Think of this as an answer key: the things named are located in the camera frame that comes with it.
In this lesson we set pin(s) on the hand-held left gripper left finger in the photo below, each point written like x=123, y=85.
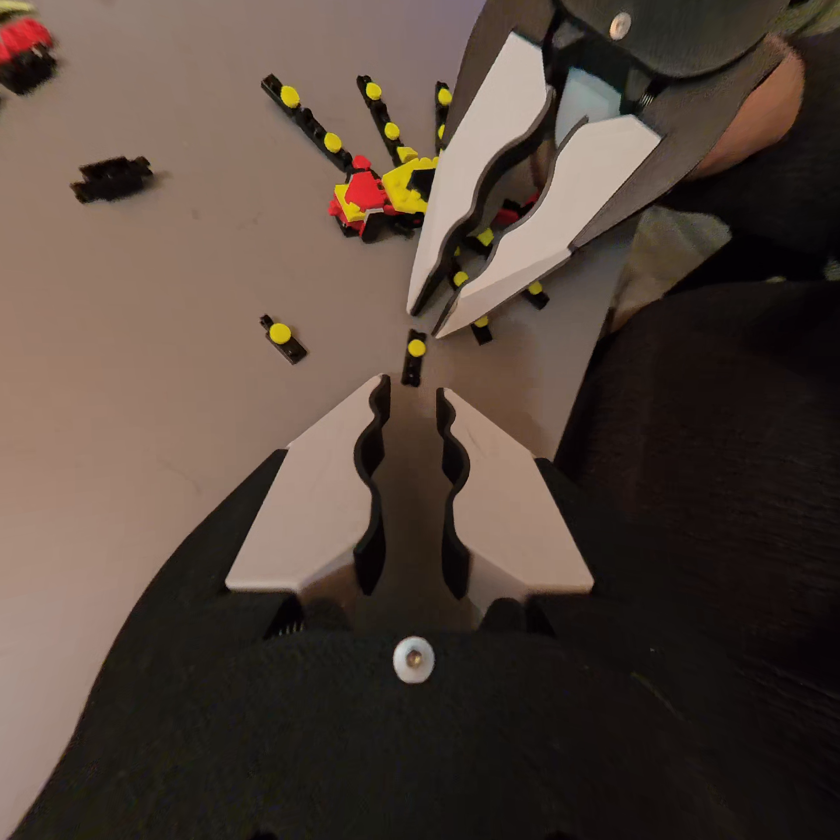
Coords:
x=308, y=518

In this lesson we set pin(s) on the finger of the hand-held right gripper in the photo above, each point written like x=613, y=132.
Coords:
x=590, y=177
x=479, y=118

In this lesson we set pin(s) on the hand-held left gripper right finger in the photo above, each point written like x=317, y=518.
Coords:
x=525, y=525

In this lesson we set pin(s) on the black yellow red lego model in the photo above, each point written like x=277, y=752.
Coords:
x=358, y=190

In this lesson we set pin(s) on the black yellow lego leg segment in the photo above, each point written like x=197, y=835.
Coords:
x=415, y=354
x=282, y=338

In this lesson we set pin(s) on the pile of loose lego pieces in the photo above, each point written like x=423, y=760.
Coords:
x=23, y=46

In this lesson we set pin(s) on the person's right hand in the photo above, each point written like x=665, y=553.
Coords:
x=761, y=111

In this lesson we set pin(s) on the person's black knit clothing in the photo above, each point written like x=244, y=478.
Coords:
x=709, y=459

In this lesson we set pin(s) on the black bracket lego piece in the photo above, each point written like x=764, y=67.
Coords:
x=111, y=178

